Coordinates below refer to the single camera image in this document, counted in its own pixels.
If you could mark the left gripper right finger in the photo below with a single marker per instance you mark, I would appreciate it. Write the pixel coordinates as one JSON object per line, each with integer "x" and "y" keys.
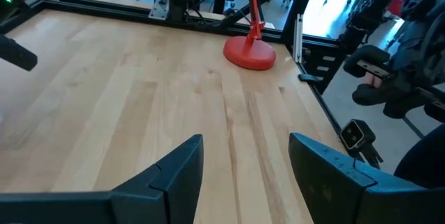
{"x": 333, "y": 189}

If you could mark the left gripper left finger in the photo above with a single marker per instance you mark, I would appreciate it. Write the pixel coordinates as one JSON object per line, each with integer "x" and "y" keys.
{"x": 167, "y": 189}

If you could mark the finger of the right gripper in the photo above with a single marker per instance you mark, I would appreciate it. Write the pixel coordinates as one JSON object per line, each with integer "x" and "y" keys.
{"x": 17, "y": 55}

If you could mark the person's leg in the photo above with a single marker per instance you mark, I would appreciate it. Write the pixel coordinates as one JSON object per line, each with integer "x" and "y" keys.
{"x": 424, "y": 158}

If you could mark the person's hand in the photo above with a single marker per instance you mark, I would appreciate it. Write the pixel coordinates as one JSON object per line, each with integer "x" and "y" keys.
{"x": 372, "y": 79}

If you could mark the red desk lamp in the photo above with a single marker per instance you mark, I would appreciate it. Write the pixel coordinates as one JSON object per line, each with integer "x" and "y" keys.
{"x": 249, "y": 55}

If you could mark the black table-level camera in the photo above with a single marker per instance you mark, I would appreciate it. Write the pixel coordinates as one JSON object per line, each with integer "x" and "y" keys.
{"x": 354, "y": 135}

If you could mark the black aluminium table frame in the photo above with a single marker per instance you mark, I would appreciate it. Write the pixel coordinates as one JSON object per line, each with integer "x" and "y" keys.
{"x": 104, "y": 8}

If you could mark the silver frame corner bracket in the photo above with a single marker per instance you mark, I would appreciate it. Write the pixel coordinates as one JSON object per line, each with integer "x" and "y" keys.
{"x": 298, "y": 39}

